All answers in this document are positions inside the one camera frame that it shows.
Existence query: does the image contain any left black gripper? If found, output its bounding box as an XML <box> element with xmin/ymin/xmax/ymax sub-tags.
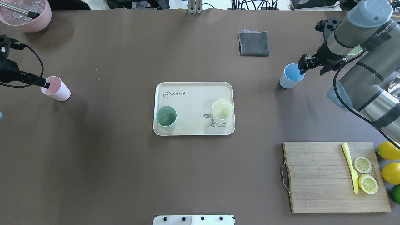
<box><xmin>0</xmin><ymin>59</ymin><xmax>50</xmax><ymax>89</ymax></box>

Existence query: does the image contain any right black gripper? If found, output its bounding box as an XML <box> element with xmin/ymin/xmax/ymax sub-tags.
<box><xmin>297</xmin><ymin>53</ymin><xmax>347</xmax><ymax>75</ymax></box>

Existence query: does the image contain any light blue cup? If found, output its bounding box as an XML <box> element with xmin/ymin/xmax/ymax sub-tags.
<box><xmin>279</xmin><ymin>63</ymin><xmax>305</xmax><ymax>89</ymax></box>

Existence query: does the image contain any pink cup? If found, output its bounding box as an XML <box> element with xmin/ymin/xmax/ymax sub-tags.
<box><xmin>40</xmin><ymin>76</ymin><xmax>71</xmax><ymax>101</ymax></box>

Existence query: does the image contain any pale yellow cup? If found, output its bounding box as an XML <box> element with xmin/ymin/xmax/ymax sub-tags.
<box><xmin>211</xmin><ymin>99</ymin><xmax>234</xmax><ymax>124</ymax></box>

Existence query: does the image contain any mint green cup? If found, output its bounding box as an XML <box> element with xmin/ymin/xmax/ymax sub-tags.
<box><xmin>155</xmin><ymin>106</ymin><xmax>177</xmax><ymax>129</ymax></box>

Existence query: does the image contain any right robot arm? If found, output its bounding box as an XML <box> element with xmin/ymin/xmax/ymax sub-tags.
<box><xmin>298</xmin><ymin>0</ymin><xmax>400</xmax><ymax>145</ymax></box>

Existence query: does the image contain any cream rabbit print tray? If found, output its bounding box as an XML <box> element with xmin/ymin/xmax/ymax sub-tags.
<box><xmin>153</xmin><ymin>82</ymin><xmax>236</xmax><ymax>136</ymax></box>

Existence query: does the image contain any green bowl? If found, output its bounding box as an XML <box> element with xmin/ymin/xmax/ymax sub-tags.
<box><xmin>347</xmin><ymin>46</ymin><xmax>363</xmax><ymax>57</ymax></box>

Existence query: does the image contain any grey folded cloth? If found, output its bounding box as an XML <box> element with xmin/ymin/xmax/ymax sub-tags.
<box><xmin>238</xmin><ymin>29</ymin><xmax>270</xmax><ymax>57</ymax></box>

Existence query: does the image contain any pink ice bowl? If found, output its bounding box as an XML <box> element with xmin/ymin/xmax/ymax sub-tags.
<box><xmin>0</xmin><ymin>0</ymin><xmax>52</xmax><ymax>33</ymax></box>

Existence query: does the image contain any metal ice scoop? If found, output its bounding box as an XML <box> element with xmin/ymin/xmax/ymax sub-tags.
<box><xmin>0</xmin><ymin>1</ymin><xmax>41</xmax><ymax>19</ymax></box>

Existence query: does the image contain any silver metal scoop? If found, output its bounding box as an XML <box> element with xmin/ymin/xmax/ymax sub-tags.
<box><xmin>387</xmin><ymin>74</ymin><xmax>400</xmax><ymax>97</ymax></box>

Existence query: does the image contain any lemon slice near blade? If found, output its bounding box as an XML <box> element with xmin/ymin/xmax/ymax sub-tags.
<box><xmin>354</xmin><ymin>156</ymin><xmax>372</xmax><ymax>174</ymax></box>

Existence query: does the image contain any whole lemon upper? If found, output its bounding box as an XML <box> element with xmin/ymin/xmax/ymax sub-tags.
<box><xmin>376</xmin><ymin>141</ymin><xmax>400</xmax><ymax>161</ymax></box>

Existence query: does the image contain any whole lemon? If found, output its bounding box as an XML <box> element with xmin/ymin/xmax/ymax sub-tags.
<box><xmin>376</xmin><ymin>141</ymin><xmax>400</xmax><ymax>161</ymax></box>
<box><xmin>381</xmin><ymin>162</ymin><xmax>400</xmax><ymax>185</ymax></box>

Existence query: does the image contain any wooden cutting board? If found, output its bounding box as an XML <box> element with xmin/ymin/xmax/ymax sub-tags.
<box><xmin>283</xmin><ymin>142</ymin><xmax>391</xmax><ymax>214</ymax></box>

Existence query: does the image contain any yellow plastic knife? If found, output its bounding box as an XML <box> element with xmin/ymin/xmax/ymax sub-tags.
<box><xmin>342</xmin><ymin>143</ymin><xmax>359</xmax><ymax>195</ymax></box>

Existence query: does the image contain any whole lemon lower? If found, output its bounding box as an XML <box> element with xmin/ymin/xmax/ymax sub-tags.
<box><xmin>381</xmin><ymin>162</ymin><xmax>400</xmax><ymax>185</ymax></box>

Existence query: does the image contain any green lime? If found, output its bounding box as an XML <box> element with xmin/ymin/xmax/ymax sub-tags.
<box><xmin>392</xmin><ymin>185</ymin><xmax>400</xmax><ymax>204</ymax></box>

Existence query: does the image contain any aluminium frame post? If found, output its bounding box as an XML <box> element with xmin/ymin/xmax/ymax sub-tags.
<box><xmin>187</xmin><ymin>0</ymin><xmax>203</xmax><ymax>15</ymax></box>

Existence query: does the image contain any lemon slice near handle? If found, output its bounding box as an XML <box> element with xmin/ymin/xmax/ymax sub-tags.
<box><xmin>358</xmin><ymin>174</ymin><xmax>378</xmax><ymax>195</ymax></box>

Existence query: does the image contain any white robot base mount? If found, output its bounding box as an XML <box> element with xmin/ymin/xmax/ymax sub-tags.
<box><xmin>153</xmin><ymin>214</ymin><xmax>235</xmax><ymax>225</ymax></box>

